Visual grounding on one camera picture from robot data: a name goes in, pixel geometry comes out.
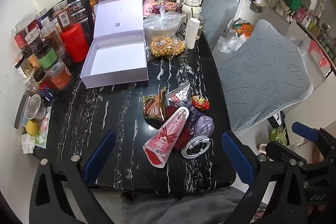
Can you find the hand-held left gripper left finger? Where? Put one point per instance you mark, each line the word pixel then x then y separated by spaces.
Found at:
pixel 101 153

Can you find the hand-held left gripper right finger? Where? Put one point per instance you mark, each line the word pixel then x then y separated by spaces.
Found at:
pixel 236 155

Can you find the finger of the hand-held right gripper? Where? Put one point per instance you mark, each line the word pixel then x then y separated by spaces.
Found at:
pixel 304 132
pixel 281 149

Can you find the grey embroidered pouch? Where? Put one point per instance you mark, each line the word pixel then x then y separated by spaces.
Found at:
pixel 204 125

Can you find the dark red knitted heart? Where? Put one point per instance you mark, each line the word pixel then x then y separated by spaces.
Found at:
pixel 181 141

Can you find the red gold candy packet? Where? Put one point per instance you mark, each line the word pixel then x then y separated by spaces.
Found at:
pixel 200 103

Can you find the pink cone-shaped packet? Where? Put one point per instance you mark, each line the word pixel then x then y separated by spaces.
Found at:
pixel 168 134

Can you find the silver purple oat packet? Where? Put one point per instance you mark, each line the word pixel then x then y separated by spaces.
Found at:
pixel 179 95

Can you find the lavender gift box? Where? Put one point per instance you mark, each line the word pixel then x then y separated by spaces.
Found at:
pixel 118 56

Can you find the pink white sachet packet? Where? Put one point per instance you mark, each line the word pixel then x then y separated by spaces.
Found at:
pixel 44 127

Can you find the crumpled white tissue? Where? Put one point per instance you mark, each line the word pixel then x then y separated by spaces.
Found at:
pixel 28 144

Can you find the grey leaf-pattern chair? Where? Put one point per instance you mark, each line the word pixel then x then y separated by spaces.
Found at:
pixel 218 11
pixel 262 71

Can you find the yellow lemon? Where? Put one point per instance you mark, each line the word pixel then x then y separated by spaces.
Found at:
pixel 32 127

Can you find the person's grey clothed legs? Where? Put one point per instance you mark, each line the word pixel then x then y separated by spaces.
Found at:
pixel 183 208

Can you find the pink red bag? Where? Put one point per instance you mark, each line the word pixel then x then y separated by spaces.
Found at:
pixel 319 53

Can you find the black flat case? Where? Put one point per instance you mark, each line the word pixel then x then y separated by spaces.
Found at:
pixel 21 112

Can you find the row of shelf bottles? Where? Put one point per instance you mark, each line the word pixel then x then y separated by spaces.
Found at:
pixel 319 29

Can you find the group of clear spice jars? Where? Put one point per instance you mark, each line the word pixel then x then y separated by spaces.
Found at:
pixel 48 56

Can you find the red canister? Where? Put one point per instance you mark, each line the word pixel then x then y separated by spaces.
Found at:
pixel 74 43

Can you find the clear plastic bags heap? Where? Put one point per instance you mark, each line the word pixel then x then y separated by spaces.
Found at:
pixel 229 41

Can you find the orange plastic bag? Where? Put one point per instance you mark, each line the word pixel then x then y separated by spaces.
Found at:
pixel 244 27

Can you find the bag of yellow waffles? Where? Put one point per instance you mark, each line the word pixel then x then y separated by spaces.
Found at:
pixel 165 47

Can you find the white paper roll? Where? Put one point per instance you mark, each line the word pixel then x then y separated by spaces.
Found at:
pixel 192 32

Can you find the glass cup with straw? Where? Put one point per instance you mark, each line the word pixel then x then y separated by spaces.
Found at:
pixel 202 24

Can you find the tied clear plastic bag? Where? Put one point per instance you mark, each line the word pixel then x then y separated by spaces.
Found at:
pixel 162 23

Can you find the black printed pouch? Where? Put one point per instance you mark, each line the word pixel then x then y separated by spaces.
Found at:
pixel 78 8

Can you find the orange box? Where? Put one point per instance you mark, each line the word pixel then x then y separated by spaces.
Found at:
pixel 93 5

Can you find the pink panda cup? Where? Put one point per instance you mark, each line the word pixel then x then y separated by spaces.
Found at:
pixel 148 7

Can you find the purple instant noodle cup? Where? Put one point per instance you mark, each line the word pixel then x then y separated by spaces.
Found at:
pixel 158 6

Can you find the cream kettle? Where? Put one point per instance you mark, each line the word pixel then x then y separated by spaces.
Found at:
pixel 191 2

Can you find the orange-lid instant noodle cup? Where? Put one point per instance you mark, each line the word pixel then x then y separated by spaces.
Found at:
pixel 172 6

